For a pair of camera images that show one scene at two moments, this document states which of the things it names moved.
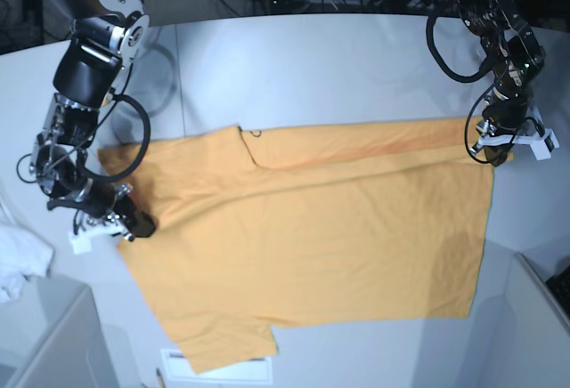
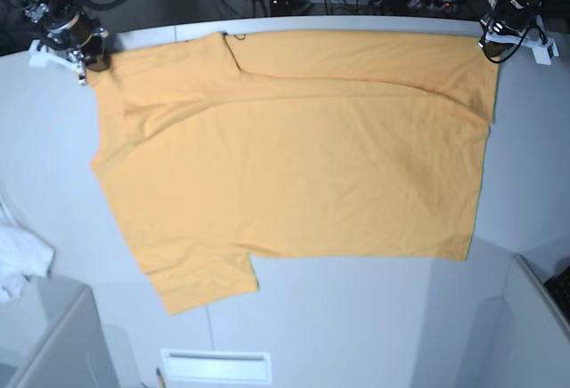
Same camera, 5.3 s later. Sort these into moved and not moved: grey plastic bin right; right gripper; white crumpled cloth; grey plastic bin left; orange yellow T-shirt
Moved: right gripper; orange yellow T-shirt
Not moved: grey plastic bin left; grey plastic bin right; white crumpled cloth
